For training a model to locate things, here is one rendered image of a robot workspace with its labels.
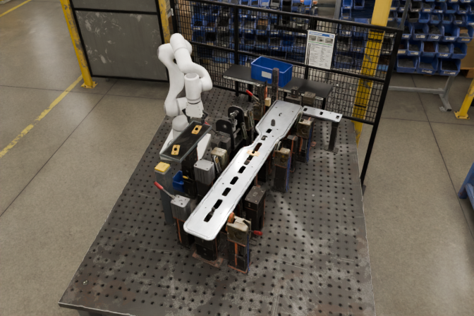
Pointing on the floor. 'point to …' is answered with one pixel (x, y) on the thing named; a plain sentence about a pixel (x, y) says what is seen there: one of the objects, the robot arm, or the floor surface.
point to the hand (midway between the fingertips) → (196, 121)
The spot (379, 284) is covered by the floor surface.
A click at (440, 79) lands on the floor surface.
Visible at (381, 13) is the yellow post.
